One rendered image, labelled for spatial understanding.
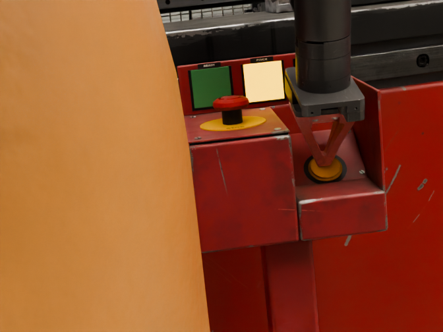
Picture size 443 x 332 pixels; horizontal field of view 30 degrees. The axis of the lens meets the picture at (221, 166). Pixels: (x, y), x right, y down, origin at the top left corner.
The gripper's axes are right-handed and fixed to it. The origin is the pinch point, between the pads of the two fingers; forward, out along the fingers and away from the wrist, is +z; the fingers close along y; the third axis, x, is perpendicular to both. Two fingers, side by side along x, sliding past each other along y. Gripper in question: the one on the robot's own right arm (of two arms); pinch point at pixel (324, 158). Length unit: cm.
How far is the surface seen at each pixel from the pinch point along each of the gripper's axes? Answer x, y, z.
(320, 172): 0.6, -1.0, 1.2
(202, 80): 12.2, 10.3, -6.4
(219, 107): 11.1, 0.6, -7.3
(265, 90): 4.8, 9.7, -4.6
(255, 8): -6, 102, 16
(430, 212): -18.2, 15.1, 19.0
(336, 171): -1.2, -1.0, 1.3
